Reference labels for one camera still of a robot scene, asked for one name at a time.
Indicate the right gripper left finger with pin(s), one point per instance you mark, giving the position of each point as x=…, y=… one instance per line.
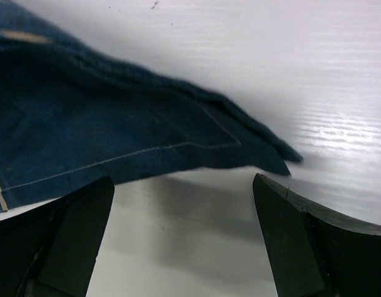
x=51, y=250

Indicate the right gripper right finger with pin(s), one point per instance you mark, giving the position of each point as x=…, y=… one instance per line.
x=314, y=250

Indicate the dark blue cloth placemat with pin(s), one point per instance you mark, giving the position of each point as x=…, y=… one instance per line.
x=70, y=115

